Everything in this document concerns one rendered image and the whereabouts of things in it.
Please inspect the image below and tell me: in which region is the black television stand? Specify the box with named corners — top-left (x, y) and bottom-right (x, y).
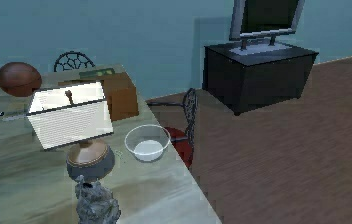
top-left (202, 41), bottom-right (320, 117)

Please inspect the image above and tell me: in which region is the grey flat screen television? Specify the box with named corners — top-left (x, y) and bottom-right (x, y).
top-left (228, 0), bottom-right (307, 56)

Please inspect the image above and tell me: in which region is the black iron chair red seat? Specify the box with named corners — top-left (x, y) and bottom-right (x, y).
top-left (146, 87), bottom-right (199, 169)

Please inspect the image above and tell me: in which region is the clear glass bowl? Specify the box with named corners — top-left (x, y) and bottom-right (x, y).
top-left (124, 124), bottom-right (172, 163)

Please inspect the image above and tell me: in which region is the brown cardboard box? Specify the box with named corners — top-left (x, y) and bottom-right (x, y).
top-left (57, 72), bottom-right (140, 122)

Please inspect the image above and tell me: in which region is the grey-green marble table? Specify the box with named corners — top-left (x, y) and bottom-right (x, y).
top-left (0, 63), bottom-right (224, 224)

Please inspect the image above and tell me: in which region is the green book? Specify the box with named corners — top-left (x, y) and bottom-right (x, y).
top-left (78, 67), bottom-right (116, 79)

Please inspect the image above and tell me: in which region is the white shade table lamp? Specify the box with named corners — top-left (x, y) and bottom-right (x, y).
top-left (26, 80), bottom-right (116, 183)

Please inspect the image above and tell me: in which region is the grey rock statue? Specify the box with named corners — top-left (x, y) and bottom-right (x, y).
top-left (74, 174), bottom-right (122, 224)

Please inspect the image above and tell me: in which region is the brown oval football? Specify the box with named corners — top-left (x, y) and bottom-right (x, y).
top-left (0, 61), bottom-right (43, 98)

